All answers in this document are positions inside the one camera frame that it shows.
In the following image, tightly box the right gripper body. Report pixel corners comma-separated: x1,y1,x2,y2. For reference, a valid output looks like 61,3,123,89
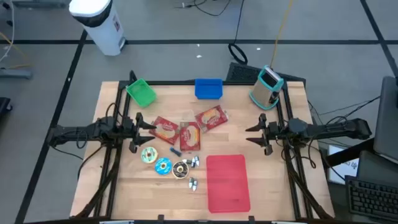
259,113,280,156

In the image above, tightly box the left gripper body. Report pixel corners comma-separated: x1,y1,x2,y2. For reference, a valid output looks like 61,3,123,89
121,112,144,154

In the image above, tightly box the red snack packet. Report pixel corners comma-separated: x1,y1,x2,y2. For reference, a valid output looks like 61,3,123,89
149,116,180,146
179,121,201,152
194,105,229,134

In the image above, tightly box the green iced toy donut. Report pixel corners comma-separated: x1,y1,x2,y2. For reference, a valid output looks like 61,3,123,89
140,146,159,164

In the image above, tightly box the blue iced toy donut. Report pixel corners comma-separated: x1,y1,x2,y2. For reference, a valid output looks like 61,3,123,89
154,157,173,176

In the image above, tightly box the chocolate iced toy donut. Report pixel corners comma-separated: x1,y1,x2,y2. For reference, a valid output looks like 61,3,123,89
172,161,190,180

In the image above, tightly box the green plastic basket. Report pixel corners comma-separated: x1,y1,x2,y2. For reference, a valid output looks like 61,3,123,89
125,78,157,109

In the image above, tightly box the red plastic tray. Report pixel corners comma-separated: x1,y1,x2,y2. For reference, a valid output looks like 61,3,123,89
206,154,251,214

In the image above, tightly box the blue plastic basket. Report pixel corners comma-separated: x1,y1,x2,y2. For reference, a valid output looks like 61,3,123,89
194,78,224,100

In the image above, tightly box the black desk bar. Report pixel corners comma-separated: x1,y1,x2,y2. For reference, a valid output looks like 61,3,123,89
325,138,376,168

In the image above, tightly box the white paper sheet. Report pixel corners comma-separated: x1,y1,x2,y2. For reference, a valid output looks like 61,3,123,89
328,144,360,185

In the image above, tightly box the white step trash can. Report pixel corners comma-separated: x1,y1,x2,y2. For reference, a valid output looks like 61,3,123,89
68,0,127,57

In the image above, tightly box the grey computer monitor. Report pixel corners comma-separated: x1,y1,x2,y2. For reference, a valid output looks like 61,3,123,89
373,76,398,165

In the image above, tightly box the black computer keyboard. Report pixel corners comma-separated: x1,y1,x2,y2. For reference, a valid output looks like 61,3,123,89
344,175,398,222

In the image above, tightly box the grey stand base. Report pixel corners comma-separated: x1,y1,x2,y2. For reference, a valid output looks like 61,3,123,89
0,68,34,80

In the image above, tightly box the black equipment foot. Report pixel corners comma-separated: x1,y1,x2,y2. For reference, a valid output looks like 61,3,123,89
0,96,13,113

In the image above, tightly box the black aluminium table frame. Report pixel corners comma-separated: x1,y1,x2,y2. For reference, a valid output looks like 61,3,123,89
73,70,335,220

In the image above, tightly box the black floor cable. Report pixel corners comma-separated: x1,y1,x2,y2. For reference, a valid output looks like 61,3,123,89
174,0,249,65

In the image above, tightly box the yellow floor cable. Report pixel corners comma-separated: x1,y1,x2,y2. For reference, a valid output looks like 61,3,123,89
269,0,295,68

